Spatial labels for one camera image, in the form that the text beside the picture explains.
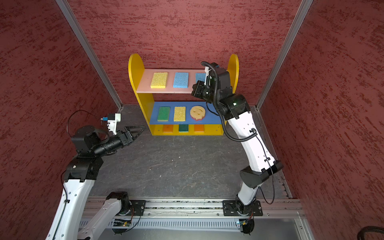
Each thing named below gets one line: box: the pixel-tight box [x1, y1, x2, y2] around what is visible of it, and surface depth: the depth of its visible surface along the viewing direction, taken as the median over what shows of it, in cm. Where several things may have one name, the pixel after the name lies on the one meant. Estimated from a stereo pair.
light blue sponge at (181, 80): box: [173, 72, 189, 88], surface depth 77 cm
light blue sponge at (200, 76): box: [196, 73, 206, 83], surface depth 79 cm
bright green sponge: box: [157, 106, 170, 122], surface depth 97 cm
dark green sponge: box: [178, 124, 189, 133], surface depth 106 cm
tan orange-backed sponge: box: [163, 124, 174, 133], surface depth 105 cm
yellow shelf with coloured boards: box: [128, 54, 239, 136], surface depth 94 cm
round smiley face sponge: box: [190, 105, 206, 122], surface depth 96 cm
